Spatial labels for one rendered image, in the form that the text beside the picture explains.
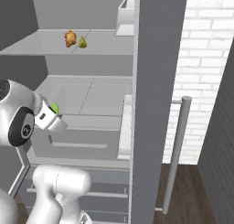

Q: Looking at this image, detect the fried chicken drumstick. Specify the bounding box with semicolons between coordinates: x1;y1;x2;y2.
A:
63;29;78;48

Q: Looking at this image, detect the glass fridge shelf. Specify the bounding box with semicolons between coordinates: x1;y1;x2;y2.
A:
34;74;133;118
0;28;135;57

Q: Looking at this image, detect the grey fridge bottom drawer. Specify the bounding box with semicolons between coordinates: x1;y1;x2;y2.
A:
25;168;131;224

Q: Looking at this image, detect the green lemon wedge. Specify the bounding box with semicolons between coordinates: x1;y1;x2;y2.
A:
78;35;89;49
49;102;60;115

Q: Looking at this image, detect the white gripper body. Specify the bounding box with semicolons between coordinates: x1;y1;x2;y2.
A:
46;112;69;133

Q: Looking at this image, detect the grey fridge door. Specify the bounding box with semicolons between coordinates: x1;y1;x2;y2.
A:
130;0;190;224

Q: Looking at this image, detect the open grey fridge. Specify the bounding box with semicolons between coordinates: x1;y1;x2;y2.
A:
0;0;137;224

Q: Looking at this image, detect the white fridge door bin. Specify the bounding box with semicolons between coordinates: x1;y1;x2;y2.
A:
116;94;133;161
114;0;136;37

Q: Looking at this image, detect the grey fridge door handle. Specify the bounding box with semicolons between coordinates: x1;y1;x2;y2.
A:
154;95;193;216

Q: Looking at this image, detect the grey fridge crisper drawer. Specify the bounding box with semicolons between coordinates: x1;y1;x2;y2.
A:
29;113;123;161

